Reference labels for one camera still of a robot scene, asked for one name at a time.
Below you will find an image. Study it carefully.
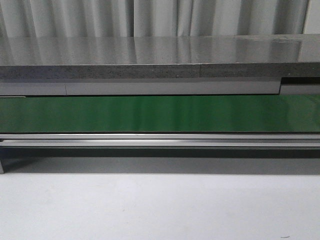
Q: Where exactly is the aluminium conveyor frame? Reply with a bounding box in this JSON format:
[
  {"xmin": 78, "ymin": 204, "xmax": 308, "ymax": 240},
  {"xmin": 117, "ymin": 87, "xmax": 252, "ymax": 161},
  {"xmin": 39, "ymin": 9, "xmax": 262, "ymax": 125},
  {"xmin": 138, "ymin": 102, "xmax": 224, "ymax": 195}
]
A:
[{"xmin": 0, "ymin": 130, "xmax": 320, "ymax": 175}]

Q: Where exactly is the green conveyor belt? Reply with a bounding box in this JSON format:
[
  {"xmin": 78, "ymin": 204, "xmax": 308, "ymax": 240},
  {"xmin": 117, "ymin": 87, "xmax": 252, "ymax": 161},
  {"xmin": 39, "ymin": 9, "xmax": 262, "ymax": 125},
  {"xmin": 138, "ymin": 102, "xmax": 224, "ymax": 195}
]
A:
[{"xmin": 0, "ymin": 94, "xmax": 320, "ymax": 133}]

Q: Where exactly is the white pleated curtain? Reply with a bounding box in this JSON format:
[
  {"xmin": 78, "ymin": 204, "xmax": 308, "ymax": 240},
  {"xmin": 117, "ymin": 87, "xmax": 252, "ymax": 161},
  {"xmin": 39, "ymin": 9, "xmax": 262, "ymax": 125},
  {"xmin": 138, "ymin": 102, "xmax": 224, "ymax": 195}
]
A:
[{"xmin": 0, "ymin": 0, "xmax": 320, "ymax": 38}]

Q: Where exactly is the grey stone counter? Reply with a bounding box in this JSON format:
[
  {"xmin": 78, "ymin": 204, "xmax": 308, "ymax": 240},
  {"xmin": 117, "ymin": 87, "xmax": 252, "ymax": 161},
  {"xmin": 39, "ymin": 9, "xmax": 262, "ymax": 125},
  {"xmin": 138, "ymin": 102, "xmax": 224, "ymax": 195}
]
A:
[{"xmin": 0, "ymin": 33, "xmax": 320, "ymax": 97}]

